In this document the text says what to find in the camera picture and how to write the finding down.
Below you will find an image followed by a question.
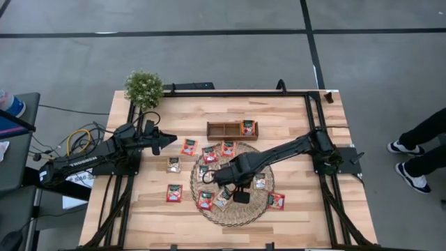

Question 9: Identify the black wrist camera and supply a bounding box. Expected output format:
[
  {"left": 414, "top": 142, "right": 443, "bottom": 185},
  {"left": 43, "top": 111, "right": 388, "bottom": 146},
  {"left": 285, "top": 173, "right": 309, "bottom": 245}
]
[
  {"left": 144, "top": 119, "right": 157, "bottom": 137},
  {"left": 232, "top": 190, "right": 251, "bottom": 205}
]

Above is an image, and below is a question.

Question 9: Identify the white blue canister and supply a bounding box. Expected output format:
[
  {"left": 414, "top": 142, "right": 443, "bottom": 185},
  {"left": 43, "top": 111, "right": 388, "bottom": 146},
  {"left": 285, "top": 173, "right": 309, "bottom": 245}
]
[{"left": 0, "top": 89, "right": 27, "bottom": 119}]

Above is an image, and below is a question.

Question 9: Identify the blue box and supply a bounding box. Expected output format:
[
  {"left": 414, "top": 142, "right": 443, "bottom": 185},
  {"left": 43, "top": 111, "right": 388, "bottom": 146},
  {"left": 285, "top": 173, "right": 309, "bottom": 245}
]
[{"left": 0, "top": 114, "right": 36, "bottom": 140}]

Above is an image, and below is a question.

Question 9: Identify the black computer mouse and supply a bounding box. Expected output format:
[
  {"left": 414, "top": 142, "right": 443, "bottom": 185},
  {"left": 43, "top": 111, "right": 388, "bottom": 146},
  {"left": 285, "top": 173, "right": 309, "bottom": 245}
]
[{"left": 0, "top": 230, "right": 24, "bottom": 251}]

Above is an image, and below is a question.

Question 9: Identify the black clamp lever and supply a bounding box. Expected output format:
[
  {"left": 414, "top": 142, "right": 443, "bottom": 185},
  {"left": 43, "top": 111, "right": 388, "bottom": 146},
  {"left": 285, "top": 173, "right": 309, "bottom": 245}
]
[{"left": 350, "top": 151, "right": 366, "bottom": 165}]

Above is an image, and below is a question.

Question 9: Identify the person's shoe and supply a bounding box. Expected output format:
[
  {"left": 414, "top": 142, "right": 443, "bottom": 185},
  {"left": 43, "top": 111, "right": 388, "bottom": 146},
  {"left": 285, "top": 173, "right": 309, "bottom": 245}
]
[
  {"left": 387, "top": 139, "right": 426, "bottom": 157},
  {"left": 395, "top": 162, "right": 432, "bottom": 195}
]

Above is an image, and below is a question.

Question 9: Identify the beige vanilla apple tea packet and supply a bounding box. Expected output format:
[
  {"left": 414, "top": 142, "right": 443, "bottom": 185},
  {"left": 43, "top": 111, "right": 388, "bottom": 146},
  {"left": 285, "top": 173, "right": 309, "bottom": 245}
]
[
  {"left": 166, "top": 156, "right": 182, "bottom": 174},
  {"left": 213, "top": 188, "right": 233, "bottom": 211},
  {"left": 197, "top": 165, "right": 212, "bottom": 182},
  {"left": 253, "top": 173, "right": 268, "bottom": 191}
]

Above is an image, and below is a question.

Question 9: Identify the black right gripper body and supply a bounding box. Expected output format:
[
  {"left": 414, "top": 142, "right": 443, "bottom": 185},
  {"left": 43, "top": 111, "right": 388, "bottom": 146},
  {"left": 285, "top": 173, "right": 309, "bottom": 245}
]
[{"left": 213, "top": 156, "right": 254, "bottom": 189}]

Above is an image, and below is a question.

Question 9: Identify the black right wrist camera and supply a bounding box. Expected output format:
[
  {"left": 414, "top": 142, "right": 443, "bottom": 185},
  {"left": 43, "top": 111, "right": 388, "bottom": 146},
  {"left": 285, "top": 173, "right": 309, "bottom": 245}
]
[{"left": 232, "top": 190, "right": 251, "bottom": 205}]

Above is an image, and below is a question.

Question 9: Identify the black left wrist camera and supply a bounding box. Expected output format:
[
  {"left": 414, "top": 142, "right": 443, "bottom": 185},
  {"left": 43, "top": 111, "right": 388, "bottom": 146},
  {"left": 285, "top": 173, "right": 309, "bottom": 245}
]
[{"left": 144, "top": 119, "right": 157, "bottom": 137}]

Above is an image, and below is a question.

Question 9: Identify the person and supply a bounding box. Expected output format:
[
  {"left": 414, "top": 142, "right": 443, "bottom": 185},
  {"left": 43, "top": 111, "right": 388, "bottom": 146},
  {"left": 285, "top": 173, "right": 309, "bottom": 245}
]
[{"left": 400, "top": 107, "right": 446, "bottom": 178}]

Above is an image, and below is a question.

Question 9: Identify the thin black floor cable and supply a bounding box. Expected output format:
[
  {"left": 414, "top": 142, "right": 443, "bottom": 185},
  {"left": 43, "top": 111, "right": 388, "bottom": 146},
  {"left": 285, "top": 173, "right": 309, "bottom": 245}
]
[{"left": 37, "top": 103, "right": 111, "bottom": 116}]

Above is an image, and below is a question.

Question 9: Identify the grey side table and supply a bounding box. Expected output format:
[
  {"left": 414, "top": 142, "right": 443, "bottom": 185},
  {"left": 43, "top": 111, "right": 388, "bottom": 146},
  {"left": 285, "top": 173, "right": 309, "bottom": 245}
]
[{"left": 0, "top": 92, "right": 42, "bottom": 251}]

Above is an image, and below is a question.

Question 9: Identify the white printed label paper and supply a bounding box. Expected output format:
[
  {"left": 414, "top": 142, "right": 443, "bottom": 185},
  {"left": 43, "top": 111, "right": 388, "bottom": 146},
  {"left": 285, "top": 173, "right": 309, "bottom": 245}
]
[{"left": 66, "top": 169, "right": 97, "bottom": 189}]

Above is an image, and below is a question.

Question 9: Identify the potted green plant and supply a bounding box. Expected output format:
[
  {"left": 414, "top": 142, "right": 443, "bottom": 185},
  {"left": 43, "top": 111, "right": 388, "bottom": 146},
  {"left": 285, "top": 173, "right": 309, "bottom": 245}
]
[{"left": 123, "top": 70, "right": 164, "bottom": 111}]

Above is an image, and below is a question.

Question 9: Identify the yellow cable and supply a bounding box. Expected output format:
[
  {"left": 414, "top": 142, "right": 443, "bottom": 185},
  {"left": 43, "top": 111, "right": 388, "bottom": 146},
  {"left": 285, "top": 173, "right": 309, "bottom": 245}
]
[{"left": 66, "top": 128, "right": 92, "bottom": 158}]

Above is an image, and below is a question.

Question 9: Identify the round woven placemat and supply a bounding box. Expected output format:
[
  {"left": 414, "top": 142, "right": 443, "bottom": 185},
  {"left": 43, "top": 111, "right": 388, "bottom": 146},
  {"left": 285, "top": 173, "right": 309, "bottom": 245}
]
[{"left": 190, "top": 142, "right": 275, "bottom": 227}]

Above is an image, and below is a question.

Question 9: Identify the wooden three-compartment tray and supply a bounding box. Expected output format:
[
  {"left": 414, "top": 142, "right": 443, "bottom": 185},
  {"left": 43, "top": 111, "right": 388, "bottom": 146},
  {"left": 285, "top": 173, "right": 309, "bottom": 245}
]
[{"left": 206, "top": 121, "right": 259, "bottom": 142}]

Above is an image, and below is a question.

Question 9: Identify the flat black device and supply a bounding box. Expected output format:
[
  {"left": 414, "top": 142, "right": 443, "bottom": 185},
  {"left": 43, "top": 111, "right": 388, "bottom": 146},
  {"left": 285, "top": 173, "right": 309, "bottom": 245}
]
[{"left": 162, "top": 82, "right": 215, "bottom": 92}]

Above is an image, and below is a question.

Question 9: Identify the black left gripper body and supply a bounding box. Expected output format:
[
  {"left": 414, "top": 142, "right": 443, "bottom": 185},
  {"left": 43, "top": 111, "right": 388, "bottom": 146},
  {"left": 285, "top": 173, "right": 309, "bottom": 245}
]
[{"left": 135, "top": 130, "right": 164, "bottom": 149}]

